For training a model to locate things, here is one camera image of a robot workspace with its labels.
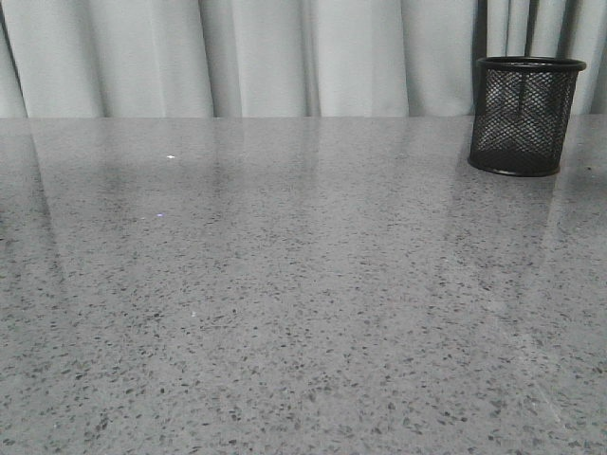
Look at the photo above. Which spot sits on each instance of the black mesh pen bucket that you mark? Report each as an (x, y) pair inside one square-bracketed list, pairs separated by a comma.
[(521, 116)]

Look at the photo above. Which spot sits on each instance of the grey pleated curtain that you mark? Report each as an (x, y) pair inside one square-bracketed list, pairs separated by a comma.
[(88, 59)]

